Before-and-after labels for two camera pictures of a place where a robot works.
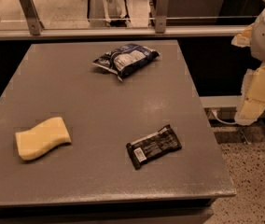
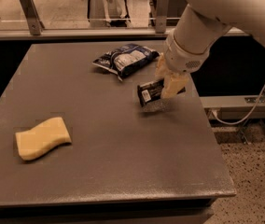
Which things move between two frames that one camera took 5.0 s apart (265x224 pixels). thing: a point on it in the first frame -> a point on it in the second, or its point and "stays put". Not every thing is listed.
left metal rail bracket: [30, 10] stays put
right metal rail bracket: [162, 4] stays put
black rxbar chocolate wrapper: [147, 148] -> [148, 91]
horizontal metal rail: [188, 34] stays put
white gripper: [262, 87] -> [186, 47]
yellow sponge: [42, 138] stays put
